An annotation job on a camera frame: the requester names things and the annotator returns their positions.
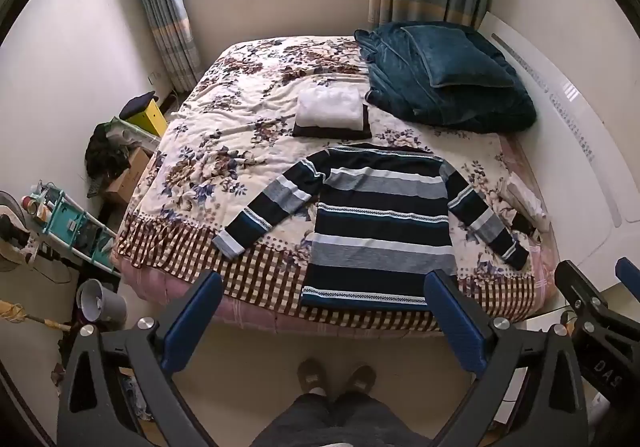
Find white folded garment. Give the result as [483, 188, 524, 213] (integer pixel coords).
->
[295, 86, 364, 130]

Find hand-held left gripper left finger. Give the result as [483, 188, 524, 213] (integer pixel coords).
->
[57, 271, 224, 447]

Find teal plush blanket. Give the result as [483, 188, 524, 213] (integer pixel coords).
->
[354, 21, 538, 134]

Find teal plush pillow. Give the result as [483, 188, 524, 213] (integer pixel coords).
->
[400, 25, 517, 88]

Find person's legs in dark pants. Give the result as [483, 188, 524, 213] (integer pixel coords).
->
[250, 393, 433, 447]

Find brown slipper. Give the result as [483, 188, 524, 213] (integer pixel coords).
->
[297, 358, 329, 397]
[344, 365, 377, 395]

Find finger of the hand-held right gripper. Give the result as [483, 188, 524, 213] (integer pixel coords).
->
[555, 259, 608, 325]
[615, 257, 640, 290]

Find small dark cloth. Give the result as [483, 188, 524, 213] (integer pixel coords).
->
[502, 208, 543, 243]

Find grey bucket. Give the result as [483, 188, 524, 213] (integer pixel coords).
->
[76, 278, 128, 332]

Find crumpled white cloth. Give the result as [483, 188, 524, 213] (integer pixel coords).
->
[497, 177, 551, 233]

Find dark folded garment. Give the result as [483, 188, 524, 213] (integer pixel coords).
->
[292, 104, 373, 138]

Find striped knit sweater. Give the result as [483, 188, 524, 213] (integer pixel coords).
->
[212, 143, 531, 313]

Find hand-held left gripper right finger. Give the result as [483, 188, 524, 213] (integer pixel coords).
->
[424, 269, 591, 447]

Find teal storage cart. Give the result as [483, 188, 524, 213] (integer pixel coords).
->
[27, 182, 122, 275]

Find standing fan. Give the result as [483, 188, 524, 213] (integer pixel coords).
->
[0, 190, 38, 273]

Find white headboard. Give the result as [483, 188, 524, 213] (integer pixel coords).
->
[477, 12, 640, 293]

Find yellow box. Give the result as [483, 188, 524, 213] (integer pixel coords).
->
[125, 102, 169, 138]

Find floral bedspread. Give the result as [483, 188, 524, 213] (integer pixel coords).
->
[114, 37, 553, 332]

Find cardboard box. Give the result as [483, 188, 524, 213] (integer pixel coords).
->
[102, 147, 153, 206]

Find pile of dark clothes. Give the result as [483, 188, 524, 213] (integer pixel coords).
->
[84, 122, 132, 184]

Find yellow-handled mop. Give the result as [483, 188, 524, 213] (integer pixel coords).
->
[0, 299, 72, 334]

